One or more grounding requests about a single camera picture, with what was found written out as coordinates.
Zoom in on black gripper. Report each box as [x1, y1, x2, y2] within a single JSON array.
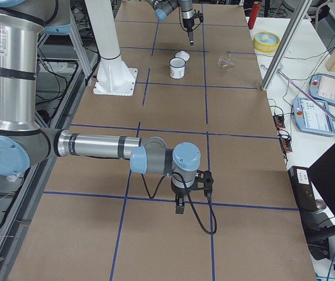
[[172, 186, 192, 214], [183, 18, 194, 46]]

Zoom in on clear plastic funnel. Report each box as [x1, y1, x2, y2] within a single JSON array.
[[217, 53, 234, 68]]

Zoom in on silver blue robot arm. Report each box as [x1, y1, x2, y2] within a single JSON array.
[[0, 1, 201, 214], [147, 0, 194, 46]]

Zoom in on white ceramic lid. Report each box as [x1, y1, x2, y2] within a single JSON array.
[[175, 50, 190, 62]]

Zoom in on white enamel mug blue rim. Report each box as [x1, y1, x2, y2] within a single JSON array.
[[169, 57, 186, 79]]

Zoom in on red cardboard tube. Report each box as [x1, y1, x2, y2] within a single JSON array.
[[248, 1, 261, 29]]

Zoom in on yellow tape roll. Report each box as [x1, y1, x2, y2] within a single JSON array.
[[253, 31, 281, 53]]

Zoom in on black desktop box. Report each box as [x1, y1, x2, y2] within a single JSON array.
[[288, 166, 318, 212]]

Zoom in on near teach pendant tablet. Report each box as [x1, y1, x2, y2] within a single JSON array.
[[293, 97, 335, 136]]

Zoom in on teach pendant tablet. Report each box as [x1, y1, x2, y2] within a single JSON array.
[[309, 73, 335, 106], [293, 97, 335, 136]]

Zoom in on far teach pendant tablet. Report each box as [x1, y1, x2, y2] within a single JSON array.
[[309, 73, 335, 106]]

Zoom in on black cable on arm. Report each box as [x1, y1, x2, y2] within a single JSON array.
[[140, 172, 218, 235]]

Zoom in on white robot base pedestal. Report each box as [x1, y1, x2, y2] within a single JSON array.
[[85, 0, 138, 97]]

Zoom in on aluminium frame post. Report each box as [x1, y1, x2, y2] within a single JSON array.
[[261, 0, 312, 91]]

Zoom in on aluminium frame rail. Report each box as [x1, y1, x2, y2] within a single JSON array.
[[0, 17, 101, 281]]

